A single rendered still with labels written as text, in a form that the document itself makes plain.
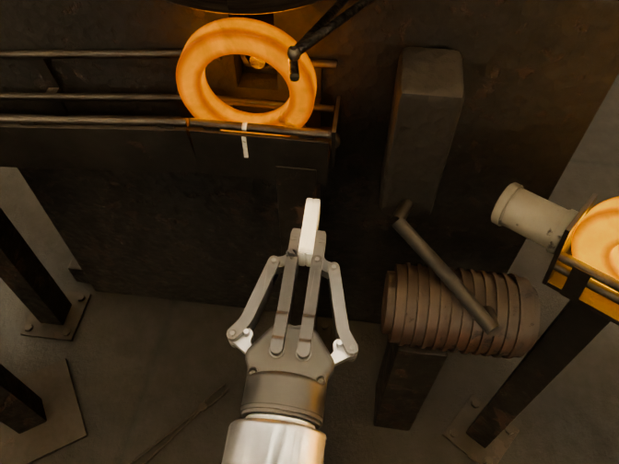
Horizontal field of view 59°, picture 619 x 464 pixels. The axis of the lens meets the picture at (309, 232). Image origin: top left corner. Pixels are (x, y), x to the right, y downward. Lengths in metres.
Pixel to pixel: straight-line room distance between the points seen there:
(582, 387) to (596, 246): 0.76
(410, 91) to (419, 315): 0.32
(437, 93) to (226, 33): 0.26
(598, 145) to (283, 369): 1.58
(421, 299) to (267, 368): 0.35
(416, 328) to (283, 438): 0.39
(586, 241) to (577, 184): 1.09
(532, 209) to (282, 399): 0.40
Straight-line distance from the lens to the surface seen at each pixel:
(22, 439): 1.40
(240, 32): 0.68
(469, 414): 1.32
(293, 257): 0.56
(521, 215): 0.72
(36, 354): 1.48
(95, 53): 0.86
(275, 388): 0.48
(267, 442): 0.47
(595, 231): 0.70
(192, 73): 0.74
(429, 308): 0.80
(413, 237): 0.78
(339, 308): 0.53
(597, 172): 1.86
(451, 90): 0.68
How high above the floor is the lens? 1.22
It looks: 54 degrees down
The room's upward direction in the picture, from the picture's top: straight up
